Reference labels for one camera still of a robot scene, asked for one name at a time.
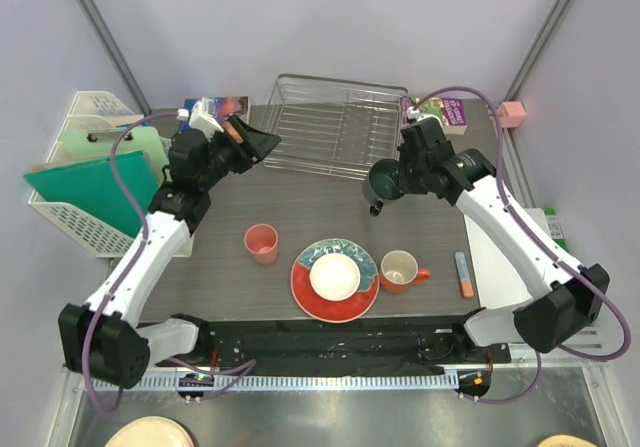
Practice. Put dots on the white file organizer rack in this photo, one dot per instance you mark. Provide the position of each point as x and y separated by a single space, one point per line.
90 110

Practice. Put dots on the pink cube box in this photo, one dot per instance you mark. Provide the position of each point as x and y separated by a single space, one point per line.
512 114

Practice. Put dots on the orange and blue marker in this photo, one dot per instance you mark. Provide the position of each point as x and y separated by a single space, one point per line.
464 276

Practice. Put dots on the purple and green book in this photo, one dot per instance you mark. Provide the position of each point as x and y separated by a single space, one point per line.
449 111

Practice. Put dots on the steel wire dish rack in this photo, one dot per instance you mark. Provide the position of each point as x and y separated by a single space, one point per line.
333 127

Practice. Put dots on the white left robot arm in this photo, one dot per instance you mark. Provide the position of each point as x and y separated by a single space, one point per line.
102 339

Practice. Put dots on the green board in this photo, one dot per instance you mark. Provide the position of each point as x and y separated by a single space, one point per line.
554 225

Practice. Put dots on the red and teal floral plate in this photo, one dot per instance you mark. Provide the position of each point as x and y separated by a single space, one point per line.
342 311

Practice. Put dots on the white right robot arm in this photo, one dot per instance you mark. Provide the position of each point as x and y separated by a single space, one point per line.
559 305

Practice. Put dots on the white slotted cable duct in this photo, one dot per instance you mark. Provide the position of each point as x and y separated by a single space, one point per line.
182 381

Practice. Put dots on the cream round object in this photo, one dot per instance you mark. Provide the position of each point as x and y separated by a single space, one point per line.
152 431

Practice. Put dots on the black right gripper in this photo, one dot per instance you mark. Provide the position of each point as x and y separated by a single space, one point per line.
405 183

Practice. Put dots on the white clipboard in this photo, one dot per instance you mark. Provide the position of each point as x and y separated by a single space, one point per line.
497 282

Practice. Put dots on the tan round object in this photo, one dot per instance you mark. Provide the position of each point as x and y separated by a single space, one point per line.
565 440

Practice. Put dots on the grey mug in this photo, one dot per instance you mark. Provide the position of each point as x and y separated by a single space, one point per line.
382 185

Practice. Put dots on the orange mug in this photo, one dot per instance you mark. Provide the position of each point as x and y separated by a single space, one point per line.
399 270

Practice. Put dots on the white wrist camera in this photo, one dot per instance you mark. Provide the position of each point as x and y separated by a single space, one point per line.
199 114
414 115

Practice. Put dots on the orange bowl white inside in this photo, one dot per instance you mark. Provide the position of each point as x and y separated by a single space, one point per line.
335 277

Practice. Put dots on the pink cup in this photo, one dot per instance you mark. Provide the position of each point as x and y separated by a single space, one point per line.
262 243

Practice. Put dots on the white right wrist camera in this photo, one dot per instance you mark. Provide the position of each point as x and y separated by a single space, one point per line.
414 115

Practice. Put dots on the blue sunset cover book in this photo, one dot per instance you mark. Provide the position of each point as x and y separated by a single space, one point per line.
226 106

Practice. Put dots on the light green clipboard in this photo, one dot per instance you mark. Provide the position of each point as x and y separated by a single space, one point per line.
120 142

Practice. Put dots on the teal folder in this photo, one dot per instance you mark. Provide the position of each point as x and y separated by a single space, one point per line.
91 186

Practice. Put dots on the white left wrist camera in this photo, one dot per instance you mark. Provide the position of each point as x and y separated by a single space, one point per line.
199 114

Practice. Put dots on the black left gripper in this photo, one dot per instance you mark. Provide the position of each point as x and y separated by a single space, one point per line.
255 147

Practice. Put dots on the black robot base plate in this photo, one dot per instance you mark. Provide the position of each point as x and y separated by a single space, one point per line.
367 347

